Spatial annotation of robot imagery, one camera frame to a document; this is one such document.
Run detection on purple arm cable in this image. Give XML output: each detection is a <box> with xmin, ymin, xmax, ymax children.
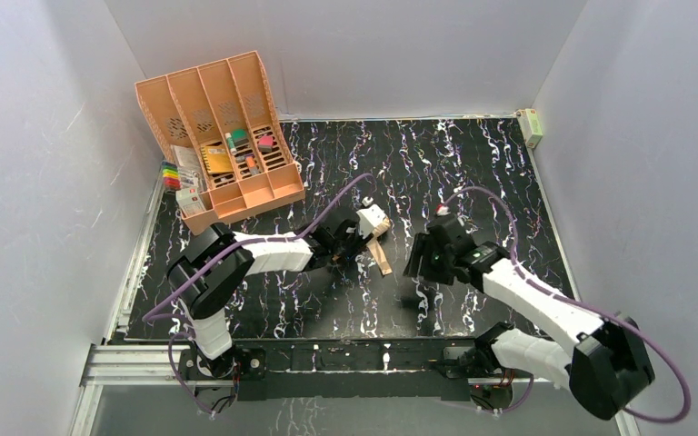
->
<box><xmin>143</xmin><ymin>173</ymin><xmax>377</xmax><ymax>416</ymax></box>
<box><xmin>442</xmin><ymin>185</ymin><xmax>693</xmax><ymax>425</ymax></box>

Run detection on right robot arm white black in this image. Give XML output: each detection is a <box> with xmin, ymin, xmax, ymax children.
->
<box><xmin>404</xmin><ymin>213</ymin><xmax>655</xmax><ymax>421</ymax></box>

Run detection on beige folding umbrella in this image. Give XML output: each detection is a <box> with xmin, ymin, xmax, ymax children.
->
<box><xmin>331</xmin><ymin>224</ymin><xmax>393</xmax><ymax>276</ymax></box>

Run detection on yellow notebook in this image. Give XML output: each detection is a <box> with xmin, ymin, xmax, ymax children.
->
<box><xmin>200</xmin><ymin>141</ymin><xmax>234</xmax><ymax>176</ymax></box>

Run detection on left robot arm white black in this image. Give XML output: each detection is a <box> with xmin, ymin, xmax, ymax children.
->
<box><xmin>167</xmin><ymin>210</ymin><xmax>375</xmax><ymax>362</ymax></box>

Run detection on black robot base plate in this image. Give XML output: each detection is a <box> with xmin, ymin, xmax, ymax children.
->
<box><xmin>176</xmin><ymin>337</ymin><xmax>529</xmax><ymax>406</ymax></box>

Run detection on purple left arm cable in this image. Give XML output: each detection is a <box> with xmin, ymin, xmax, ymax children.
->
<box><xmin>143</xmin><ymin>173</ymin><xmax>377</xmax><ymax>416</ymax></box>

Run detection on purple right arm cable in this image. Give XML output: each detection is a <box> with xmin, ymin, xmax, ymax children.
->
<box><xmin>442</xmin><ymin>185</ymin><xmax>693</xmax><ymax>425</ymax></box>

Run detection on green white box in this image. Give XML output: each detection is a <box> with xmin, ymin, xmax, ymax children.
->
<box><xmin>516</xmin><ymin>108</ymin><xmax>543</xmax><ymax>149</ymax></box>

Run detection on pink black eraser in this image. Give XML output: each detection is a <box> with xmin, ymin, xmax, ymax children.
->
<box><xmin>257</xmin><ymin>134</ymin><xmax>275</xmax><ymax>154</ymax></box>

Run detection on orange plastic file organizer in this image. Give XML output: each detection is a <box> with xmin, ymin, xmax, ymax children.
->
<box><xmin>135</xmin><ymin>51</ymin><xmax>305</xmax><ymax>235</ymax></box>

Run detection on colourful marker set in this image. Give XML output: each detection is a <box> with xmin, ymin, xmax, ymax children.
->
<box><xmin>160</xmin><ymin>161</ymin><xmax>181</xmax><ymax>192</ymax></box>

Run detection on white red small box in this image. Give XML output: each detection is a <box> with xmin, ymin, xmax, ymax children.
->
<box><xmin>175</xmin><ymin>187</ymin><xmax>207</xmax><ymax>217</ymax></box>

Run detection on white paper card pack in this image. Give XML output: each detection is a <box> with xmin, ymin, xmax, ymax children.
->
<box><xmin>171</xmin><ymin>144</ymin><xmax>202</xmax><ymax>175</ymax></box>

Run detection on green white glue stick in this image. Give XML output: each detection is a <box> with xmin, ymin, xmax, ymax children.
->
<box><xmin>224</xmin><ymin>133</ymin><xmax>237</xmax><ymax>154</ymax></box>

